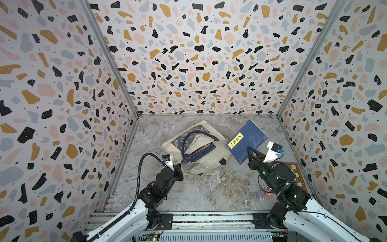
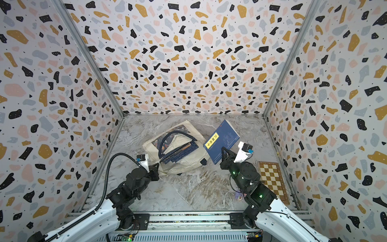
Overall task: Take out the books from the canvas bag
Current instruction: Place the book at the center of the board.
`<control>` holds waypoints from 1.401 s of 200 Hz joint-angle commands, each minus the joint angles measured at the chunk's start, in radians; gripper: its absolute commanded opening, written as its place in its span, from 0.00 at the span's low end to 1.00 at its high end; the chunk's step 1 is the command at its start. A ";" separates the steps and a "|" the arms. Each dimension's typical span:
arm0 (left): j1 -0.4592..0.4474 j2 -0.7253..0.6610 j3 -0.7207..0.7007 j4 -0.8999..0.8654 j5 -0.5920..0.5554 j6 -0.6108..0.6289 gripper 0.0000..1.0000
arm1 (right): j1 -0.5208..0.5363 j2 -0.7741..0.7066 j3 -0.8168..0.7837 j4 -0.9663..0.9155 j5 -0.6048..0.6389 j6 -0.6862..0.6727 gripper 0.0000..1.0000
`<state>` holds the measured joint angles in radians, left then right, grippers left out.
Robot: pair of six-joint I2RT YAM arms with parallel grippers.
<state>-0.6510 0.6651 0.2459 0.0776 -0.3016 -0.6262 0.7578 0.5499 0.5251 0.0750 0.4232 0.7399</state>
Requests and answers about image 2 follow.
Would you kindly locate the blue book yellow label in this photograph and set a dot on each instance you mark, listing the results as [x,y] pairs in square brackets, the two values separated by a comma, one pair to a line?
[224,136]

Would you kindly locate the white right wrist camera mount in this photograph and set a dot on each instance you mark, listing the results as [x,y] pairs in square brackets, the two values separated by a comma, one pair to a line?
[244,153]

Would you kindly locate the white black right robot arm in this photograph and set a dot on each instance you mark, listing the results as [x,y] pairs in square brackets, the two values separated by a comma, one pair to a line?
[265,210]

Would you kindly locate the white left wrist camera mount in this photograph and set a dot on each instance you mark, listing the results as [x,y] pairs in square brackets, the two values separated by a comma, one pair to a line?
[142,160]

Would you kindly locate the aluminium corner frame post right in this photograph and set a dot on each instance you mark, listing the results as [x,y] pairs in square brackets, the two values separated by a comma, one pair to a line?
[293,52]

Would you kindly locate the beige canvas floral tote bag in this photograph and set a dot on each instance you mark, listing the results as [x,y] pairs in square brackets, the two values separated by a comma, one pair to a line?
[177,150]

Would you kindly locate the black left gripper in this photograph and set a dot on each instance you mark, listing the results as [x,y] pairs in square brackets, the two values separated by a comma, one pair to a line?
[153,171]

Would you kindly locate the wooden chessboard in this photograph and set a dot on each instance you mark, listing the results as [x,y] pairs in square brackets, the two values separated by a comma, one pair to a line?
[273,179]

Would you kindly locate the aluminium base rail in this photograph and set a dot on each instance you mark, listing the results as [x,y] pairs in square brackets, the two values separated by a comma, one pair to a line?
[183,226]

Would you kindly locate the blue book barcode back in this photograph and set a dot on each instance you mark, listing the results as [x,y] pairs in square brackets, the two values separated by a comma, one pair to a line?
[178,149]

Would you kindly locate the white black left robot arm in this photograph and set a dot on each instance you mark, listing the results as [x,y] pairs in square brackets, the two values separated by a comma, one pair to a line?
[111,213]

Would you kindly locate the aluminium corner frame post left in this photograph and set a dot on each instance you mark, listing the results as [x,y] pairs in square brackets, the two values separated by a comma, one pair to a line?
[63,13]

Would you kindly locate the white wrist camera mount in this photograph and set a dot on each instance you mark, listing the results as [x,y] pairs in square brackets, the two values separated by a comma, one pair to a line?
[244,153]
[142,160]

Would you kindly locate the aluminium corner frame post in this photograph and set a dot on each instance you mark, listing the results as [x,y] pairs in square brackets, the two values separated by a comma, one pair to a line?
[293,52]
[63,13]

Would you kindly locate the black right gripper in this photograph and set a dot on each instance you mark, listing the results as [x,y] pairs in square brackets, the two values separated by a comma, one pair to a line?
[228,162]

